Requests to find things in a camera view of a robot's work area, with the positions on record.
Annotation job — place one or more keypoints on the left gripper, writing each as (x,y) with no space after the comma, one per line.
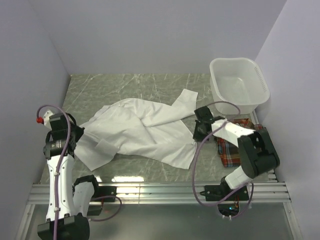
(79,131)

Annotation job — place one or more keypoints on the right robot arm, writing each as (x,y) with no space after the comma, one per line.
(256,151)

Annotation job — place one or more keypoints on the white long sleeve shirt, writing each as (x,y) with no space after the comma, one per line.
(140,127)

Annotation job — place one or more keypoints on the folded plaid shirt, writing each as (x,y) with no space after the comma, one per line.
(228,152)

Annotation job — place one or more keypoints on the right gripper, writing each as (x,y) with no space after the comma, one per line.
(196,136)

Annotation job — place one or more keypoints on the white plastic basin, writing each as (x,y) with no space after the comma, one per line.
(237,85)

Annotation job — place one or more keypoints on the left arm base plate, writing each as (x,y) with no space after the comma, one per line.
(106,191)

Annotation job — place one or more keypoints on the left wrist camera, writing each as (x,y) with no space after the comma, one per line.
(45,119)

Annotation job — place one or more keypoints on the aluminium mounting rail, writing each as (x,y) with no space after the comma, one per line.
(182,192)

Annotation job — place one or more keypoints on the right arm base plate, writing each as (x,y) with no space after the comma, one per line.
(214,193)

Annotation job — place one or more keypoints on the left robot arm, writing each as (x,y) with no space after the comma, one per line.
(66,217)

